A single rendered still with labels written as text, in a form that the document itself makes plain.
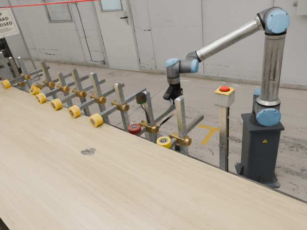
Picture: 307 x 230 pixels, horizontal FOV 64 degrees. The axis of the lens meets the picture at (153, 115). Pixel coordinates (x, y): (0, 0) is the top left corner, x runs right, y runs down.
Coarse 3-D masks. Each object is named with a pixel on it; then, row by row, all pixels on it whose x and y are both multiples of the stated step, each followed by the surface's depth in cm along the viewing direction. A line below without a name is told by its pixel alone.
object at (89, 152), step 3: (93, 147) 139; (84, 150) 138; (87, 150) 138; (90, 150) 138; (93, 150) 138; (81, 153) 138; (84, 153) 136; (87, 153) 136; (90, 153) 136; (93, 153) 136
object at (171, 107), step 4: (168, 108) 178; (172, 108) 179; (164, 112) 173; (168, 112) 176; (156, 116) 170; (160, 116) 170; (164, 116) 174; (156, 120) 168; (144, 128) 160; (140, 132) 157
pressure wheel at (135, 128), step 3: (129, 126) 155; (132, 126) 155; (135, 126) 154; (138, 126) 153; (129, 129) 152; (132, 129) 151; (135, 129) 151; (138, 129) 151; (129, 132) 153; (132, 132) 151; (135, 132) 151; (138, 132) 152
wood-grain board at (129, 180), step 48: (0, 96) 234; (0, 144) 158; (48, 144) 151; (96, 144) 144; (144, 144) 137; (0, 192) 120; (48, 192) 115; (96, 192) 111; (144, 192) 107; (192, 192) 104; (240, 192) 100
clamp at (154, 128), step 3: (144, 120) 165; (141, 123) 163; (144, 123) 162; (141, 126) 163; (147, 126) 159; (150, 126) 158; (153, 126) 158; (156, 126) 157; (147, 129) 161; (150, 129) 158; (153, 129) 157; (156, 129) 158; (150, 132) 160; (153, 132) 158; (156, 132) 159
